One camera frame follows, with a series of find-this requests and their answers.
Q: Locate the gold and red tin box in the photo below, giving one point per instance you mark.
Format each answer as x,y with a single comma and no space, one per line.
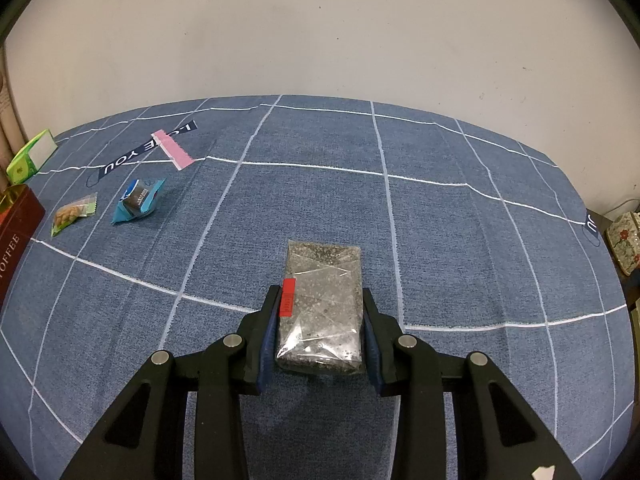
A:
21,214

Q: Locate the pink wafer stick wrapper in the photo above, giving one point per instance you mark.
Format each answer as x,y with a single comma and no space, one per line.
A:
176,154

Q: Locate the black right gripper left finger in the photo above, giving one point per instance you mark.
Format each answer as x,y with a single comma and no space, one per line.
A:
141,434

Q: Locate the blue cookie wrapper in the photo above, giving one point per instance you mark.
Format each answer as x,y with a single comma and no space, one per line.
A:
138,201

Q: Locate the floral patterned box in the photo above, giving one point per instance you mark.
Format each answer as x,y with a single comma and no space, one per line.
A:
623,237

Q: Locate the clear black sesame bar pack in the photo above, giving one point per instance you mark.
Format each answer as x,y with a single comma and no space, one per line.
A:
321,310

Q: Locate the green tissue pack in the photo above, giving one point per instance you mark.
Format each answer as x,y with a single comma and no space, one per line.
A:
31,157

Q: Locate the small green nut packet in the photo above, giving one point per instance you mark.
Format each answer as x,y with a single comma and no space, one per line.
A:
68,214

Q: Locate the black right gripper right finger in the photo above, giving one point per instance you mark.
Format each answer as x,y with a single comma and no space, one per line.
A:
498,434

